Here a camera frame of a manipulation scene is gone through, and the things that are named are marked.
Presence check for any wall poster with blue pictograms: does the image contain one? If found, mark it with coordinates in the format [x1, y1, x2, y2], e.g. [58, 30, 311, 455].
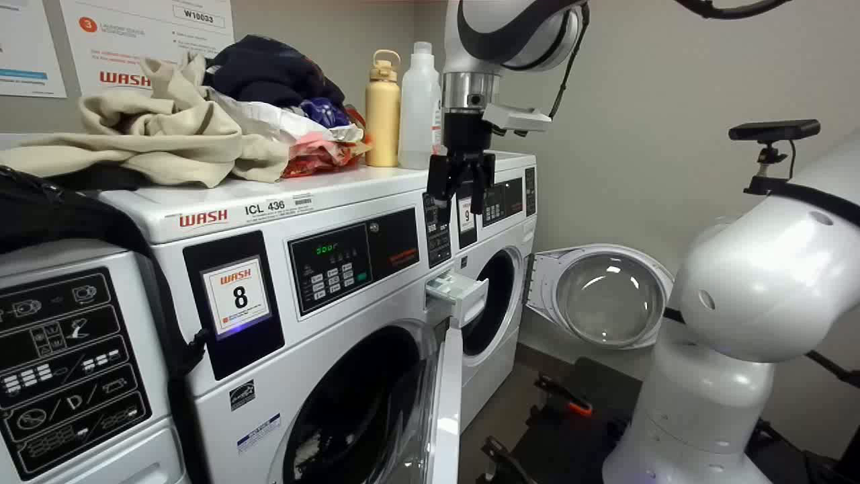
[0, 0, 69, 100]

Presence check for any dark navy garment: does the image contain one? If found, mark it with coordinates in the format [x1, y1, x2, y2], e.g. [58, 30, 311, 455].
[202, 31, 347, 109]

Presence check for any white washing machine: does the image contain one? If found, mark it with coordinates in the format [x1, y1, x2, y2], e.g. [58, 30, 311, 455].
[0, 237, 191, 484]

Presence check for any white washing machine number 9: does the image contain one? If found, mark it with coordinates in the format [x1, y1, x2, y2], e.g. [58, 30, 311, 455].
[452, 145, 539, 433]

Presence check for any black curved hoop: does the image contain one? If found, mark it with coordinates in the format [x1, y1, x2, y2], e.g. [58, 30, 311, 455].
[675, 0, 796, 22]

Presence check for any blue patterned cloth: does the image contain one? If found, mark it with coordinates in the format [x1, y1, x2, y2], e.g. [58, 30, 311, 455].
[297, 94, 354, 129]

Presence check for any yellow bottle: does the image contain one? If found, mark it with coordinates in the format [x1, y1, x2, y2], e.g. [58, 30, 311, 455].
[363, 45, 404, 170]

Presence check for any wall poster with red print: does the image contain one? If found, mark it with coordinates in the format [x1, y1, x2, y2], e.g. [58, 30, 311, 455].
[56, 0, 236, 96]

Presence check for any round glass washing machine door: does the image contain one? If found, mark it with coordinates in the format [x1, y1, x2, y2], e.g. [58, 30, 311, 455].
[527, 242, 678, 354]
[378, 320, 464, 484]

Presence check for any white detergent bottle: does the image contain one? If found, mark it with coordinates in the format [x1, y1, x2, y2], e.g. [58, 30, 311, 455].
[398, 36, 444, 171]

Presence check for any red floral cloth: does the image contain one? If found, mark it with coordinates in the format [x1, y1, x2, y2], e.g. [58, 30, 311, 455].
[279, 105, 371, 180]

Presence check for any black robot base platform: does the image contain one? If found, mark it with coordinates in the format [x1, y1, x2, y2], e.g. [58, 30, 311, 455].
[472, 354, 641, 484]

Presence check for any black garment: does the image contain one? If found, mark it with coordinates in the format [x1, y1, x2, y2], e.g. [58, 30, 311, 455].
[0, 164, 211, 484]

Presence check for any white washing machine number 8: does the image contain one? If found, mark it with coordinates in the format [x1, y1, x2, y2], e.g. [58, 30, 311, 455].
[95, 161, 468, 484]

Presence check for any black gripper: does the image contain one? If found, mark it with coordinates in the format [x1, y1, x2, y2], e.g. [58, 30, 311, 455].
[428, 105, 498, 215]

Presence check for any black panel with number 9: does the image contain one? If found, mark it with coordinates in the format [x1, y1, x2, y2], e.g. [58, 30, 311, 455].
[455, 190, 480, 249]

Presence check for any white cloth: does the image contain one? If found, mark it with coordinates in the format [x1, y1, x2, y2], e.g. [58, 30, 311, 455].
[211, 86, 366, 145]

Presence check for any black panel with number 8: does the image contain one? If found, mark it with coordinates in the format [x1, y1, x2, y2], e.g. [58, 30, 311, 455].
[182, 229, 287, 382]

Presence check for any black camera on stand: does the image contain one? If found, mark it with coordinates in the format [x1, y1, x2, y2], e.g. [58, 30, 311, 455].
[726, 114, 823, 199]

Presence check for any white detergent drawer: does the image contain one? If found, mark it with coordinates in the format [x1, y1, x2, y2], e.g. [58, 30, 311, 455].
[424, 269, 491, 331]

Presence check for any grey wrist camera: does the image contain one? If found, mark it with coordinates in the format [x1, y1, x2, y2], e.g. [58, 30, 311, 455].
[480, 102, 553, 139]

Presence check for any beige cloth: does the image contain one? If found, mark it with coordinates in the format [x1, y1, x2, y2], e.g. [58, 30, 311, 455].
[0, 57, 293, 190]

